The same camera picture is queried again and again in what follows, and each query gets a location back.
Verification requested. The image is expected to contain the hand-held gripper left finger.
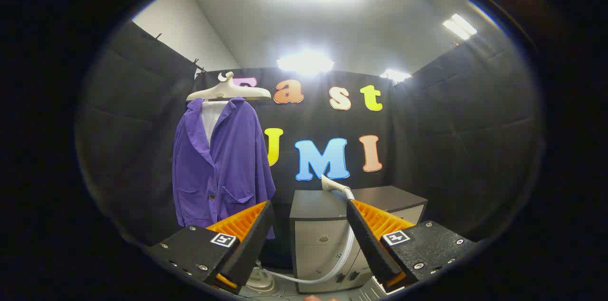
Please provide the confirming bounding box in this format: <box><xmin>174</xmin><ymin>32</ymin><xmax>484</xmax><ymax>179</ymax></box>
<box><xmin>145</xmin><ymin>200</ymin><xmax>276</xmax><ymax>294</ymax></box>

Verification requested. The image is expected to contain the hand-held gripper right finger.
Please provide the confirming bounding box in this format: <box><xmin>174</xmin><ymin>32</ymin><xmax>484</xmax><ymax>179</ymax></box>
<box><xmin>346</xmin><ymin>199</ymin><xmax>478</xmax><ymax>293</ymax></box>

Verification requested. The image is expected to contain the white garment steamer base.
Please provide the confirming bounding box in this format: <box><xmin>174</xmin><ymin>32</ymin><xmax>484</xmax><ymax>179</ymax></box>
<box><xmin>245</xmin><ymin>261</ymin><xmax>276</xmax><ymax>294</ymax></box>

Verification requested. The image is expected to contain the purple jacket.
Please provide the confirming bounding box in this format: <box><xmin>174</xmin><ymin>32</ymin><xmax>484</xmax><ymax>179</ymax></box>
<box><xmin>172</xmin><ymin>97</ymin><xmax>276</xmax><ymax>240</ymax></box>

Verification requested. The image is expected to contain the white clothes hanger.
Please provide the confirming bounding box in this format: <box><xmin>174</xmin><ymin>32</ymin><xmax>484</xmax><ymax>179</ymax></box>
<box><xmin>186</xmin><ymin>72</ymin><xmax>272</xmax><ymax>102</ymax></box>

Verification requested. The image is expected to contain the grey cabinet with dark top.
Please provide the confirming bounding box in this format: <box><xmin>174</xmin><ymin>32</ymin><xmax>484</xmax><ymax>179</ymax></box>
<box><xmin>289</xmin><ymin>186</ymin><xmax>428</xmax><ymax>294</ymax></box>

